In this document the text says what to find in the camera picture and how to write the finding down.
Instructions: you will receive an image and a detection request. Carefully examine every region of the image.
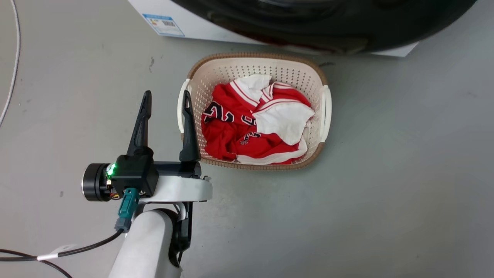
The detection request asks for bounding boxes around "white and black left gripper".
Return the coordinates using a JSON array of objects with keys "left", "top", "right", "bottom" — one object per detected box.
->
[{"left": 82, "top": 90, "right": 213, "bottom": 203}]

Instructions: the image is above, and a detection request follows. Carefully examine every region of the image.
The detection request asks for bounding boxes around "white washing machine body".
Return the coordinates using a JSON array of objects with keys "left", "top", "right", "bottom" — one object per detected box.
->
[{"left": 127, "top": 0, "right": 420, "bottom": 58}]

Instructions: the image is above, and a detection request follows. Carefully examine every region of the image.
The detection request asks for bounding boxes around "dark round washing machine door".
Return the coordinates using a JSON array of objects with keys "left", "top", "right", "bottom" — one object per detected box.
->
[{"left": 170, "top": 0, "right": 477, "bottom": 54}]

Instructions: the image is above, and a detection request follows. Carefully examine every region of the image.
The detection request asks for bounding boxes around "red and white sports jersey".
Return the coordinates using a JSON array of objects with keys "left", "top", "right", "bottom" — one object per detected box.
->
[{"left": 201, "top": 74, "right": 316, "bottom": 166}]

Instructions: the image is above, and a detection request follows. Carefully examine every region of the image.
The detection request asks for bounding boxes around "beige perforated laundry basket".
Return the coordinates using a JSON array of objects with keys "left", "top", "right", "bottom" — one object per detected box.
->
[{"left": 177, "top": 53, "right": 332, "bottom": 171}]

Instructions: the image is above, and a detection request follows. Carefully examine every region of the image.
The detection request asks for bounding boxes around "blue and white energy label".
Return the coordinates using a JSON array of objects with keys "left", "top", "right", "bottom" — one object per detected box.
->
[{"left": 142, "top": 14, "right": 185, "bottom": 37}]

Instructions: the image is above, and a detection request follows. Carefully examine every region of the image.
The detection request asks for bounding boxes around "teal cable connector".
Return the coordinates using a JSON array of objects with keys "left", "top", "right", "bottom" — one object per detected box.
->
[{"left": 115, "top": 188, "right": 140, "bottom": 233}]

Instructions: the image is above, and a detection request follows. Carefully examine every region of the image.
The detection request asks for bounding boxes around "black cable with white tape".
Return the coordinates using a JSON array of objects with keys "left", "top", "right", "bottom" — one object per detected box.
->
[{"left": 0, "top": 229, "right": 124, "bottom": 262}]

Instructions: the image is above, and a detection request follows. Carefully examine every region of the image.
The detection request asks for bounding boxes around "white cable on floor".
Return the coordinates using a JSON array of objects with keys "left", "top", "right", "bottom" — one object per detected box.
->
[{"left": 0, "top": 0, "right": 21, "bottom": 128}]

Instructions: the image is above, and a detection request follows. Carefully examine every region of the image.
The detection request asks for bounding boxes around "thin black cable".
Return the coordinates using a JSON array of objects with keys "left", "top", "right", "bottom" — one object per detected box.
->
[{"left": 0, "top": 249, "right": 74, "bottom": 278}]

